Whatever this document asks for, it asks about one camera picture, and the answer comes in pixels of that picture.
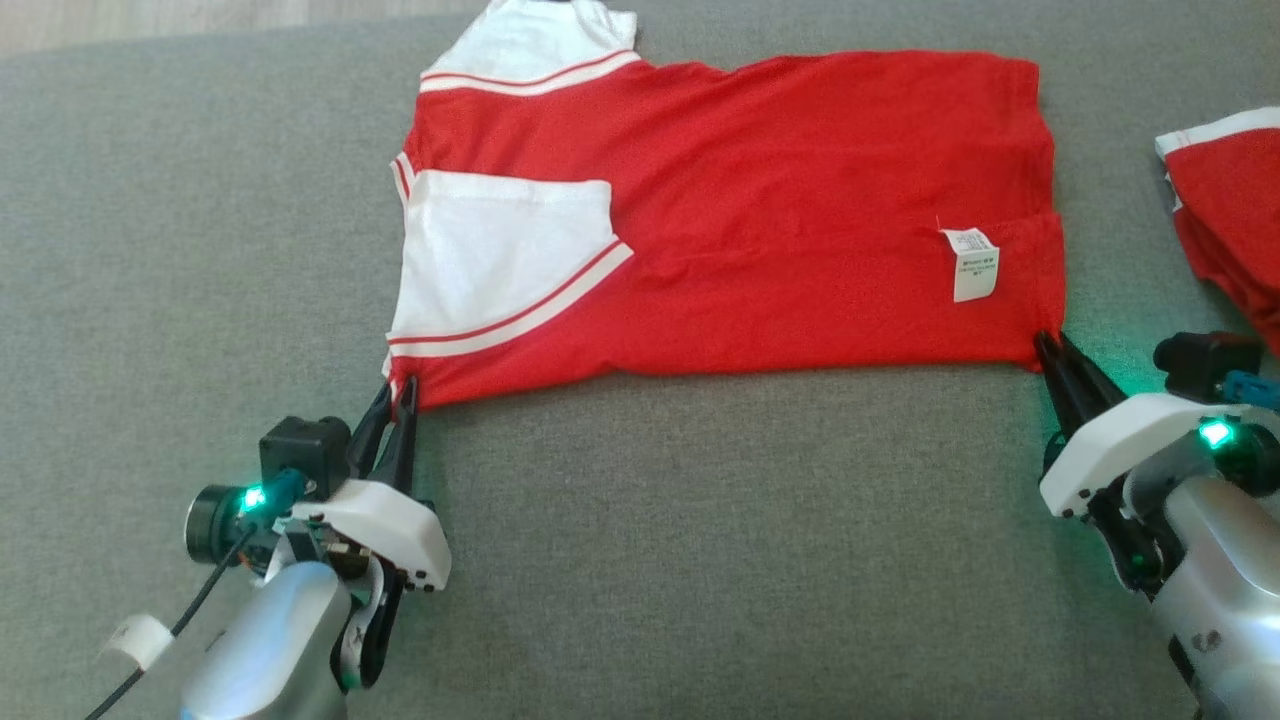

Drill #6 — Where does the grey fabric sofa seat cushion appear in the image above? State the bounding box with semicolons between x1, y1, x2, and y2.
0;0;1280;720

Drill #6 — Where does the white cable label tag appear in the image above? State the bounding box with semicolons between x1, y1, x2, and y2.
102;612;177;674

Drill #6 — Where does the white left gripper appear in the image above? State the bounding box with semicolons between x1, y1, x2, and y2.
185;374;454;594

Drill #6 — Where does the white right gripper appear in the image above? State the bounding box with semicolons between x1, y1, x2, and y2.
1033;329;1280;521

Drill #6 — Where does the red garment with white band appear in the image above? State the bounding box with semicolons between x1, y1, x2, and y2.
1154;105;1280;357

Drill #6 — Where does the right cable with blue plug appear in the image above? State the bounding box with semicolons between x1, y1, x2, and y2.
1221;369;1280;414

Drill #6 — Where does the red T-shirt with white sleeves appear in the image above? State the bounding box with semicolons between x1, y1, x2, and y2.
384;0;1067;412

